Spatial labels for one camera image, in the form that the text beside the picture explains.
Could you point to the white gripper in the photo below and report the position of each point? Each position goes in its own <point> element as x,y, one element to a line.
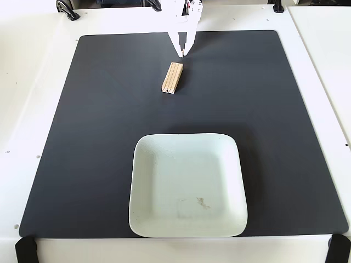
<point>183,26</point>

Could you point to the grooved wooden block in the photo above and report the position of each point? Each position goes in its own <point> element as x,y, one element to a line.
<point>172,78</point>

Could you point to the pale green square plate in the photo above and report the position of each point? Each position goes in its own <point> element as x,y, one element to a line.
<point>186,186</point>

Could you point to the black table clamp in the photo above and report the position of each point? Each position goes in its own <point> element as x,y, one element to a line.
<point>277,6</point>
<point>67,11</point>
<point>155,5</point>

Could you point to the black rubber mat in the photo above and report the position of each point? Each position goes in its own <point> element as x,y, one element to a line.
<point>96,137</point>

